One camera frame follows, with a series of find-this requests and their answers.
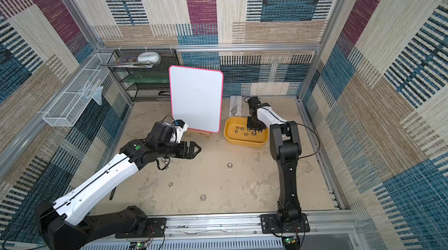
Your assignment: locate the black wire shelf rack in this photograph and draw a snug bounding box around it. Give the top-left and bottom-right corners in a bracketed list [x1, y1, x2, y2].
[107, 49, 180, 102]

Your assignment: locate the aluminium front rail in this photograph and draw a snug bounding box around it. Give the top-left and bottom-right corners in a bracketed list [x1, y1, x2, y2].
[85, 210, 369, 250]

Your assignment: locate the white printed packet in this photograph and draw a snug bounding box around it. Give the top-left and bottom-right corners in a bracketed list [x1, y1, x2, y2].
[229, 96, 243, 118]

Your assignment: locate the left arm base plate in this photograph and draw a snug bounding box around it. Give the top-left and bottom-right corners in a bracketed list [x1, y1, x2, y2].
[115, 217, 166, 238]

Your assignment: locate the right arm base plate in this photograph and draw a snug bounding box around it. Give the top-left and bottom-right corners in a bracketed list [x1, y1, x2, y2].
[260, 213, 310, 235]

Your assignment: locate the white wire wall basket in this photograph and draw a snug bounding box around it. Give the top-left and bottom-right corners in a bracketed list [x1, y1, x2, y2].
[43, 53, 110, 127]

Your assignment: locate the pink framed whiteboard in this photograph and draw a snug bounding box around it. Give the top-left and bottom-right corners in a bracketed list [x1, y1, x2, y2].
[169, 66, 224, 133]

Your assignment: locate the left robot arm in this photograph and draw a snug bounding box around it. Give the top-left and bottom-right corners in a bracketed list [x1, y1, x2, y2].
[35, 120, 201, 250]

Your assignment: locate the yellow plastic storage box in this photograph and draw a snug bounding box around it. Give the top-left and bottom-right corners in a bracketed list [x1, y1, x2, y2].
[224, 117, 269, 148]

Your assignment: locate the white round device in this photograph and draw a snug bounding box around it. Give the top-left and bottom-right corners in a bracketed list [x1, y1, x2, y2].
[138, 52, 161, 64]

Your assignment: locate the magazine on shelf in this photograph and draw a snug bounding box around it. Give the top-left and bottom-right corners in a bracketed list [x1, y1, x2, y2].
[100, 57, 161, 68]

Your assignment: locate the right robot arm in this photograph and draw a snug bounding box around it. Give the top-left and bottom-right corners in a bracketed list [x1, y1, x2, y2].
[246, 96, 303, 231]

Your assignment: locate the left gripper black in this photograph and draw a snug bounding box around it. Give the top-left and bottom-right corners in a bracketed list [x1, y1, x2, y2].
[156, 140, 203, 159]

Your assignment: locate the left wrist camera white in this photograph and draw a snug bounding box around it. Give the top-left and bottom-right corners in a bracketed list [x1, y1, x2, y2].
[171, 119, 188, 143]

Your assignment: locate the wooden whiteboard stand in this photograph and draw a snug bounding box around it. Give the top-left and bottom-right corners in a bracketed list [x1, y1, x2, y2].
[198, 131, 211, 139]

